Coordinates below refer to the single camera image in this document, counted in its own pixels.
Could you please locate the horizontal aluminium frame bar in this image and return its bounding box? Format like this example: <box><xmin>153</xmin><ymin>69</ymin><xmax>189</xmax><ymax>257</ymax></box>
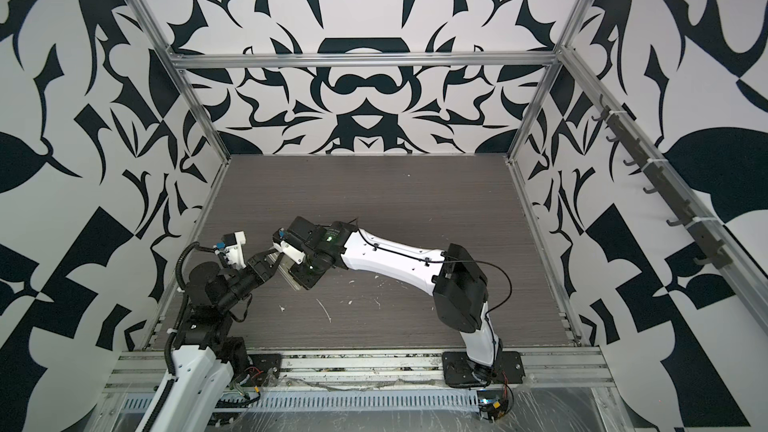
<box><xmin>170</xmin><ymin>51</ymin><xmax>556</xmax><ymax>70</ymax></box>

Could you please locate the black corrugated left cable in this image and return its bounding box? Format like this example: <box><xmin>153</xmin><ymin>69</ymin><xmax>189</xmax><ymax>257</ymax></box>
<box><xmin>175</xmin><ymin>241</ymin><xmax>218</xmax><ymax>292</ymax></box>

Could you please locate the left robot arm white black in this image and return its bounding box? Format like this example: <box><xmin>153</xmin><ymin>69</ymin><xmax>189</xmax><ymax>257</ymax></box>
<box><xmin>137</xmin><ymin>254</ymin><xmax>279</xmax><ymax>431</ymax></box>

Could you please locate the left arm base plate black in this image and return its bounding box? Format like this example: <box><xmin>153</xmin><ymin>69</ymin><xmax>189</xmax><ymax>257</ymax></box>
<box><xmin>234</xmin><ymin>353</ymin><xmax>283</xmax><ymax>387</ymax></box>

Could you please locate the small circuit board right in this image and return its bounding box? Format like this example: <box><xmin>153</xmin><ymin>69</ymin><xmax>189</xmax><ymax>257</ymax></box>
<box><xmin>478</xmin><ymin>392</ymin><xmax>510</xmax><ymax>422</ymax></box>

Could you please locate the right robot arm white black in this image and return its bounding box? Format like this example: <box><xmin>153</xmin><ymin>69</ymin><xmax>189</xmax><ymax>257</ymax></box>
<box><xmin>273</xmin><ymin>217</ymin><xmax>501</xmax><ymax>372</ymax></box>

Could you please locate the grey wall hook rack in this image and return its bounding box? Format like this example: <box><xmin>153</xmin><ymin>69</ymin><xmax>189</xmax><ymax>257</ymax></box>
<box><xmin>593</xmin><ymin>95</ymin><xmax>733</xmax><ymax>270</ymax></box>

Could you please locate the white slotted cable duct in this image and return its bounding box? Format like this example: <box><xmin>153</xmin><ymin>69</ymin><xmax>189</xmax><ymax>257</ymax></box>
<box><xmin>119</xmin><ymin>389</ymin><xmax>481</xmax><ymax>414</ymax></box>

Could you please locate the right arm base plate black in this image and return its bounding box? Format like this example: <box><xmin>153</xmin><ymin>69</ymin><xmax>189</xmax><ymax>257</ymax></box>
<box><xmin>441</xmin><ymin>351</ymin><xmax>526</xmax><ymax>389</ymax></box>

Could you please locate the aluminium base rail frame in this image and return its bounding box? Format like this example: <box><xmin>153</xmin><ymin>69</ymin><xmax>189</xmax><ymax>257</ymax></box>
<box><xmin>104</xmin><ymin>347</ymin><xmax>615</xmax><ymax>393</ymax></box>

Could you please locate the white remote control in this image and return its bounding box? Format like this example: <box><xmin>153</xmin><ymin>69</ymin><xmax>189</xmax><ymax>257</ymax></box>
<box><xmin>276</xmin><ymin>253</ymin><xmax>305</xmax><ymax>291</ymax></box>

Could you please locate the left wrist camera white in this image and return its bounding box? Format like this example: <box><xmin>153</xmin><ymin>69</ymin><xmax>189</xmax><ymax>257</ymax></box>
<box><xmin>215</xmin><ymin>231</ymin><xmax>247</xmax><ymax>270</ymax></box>

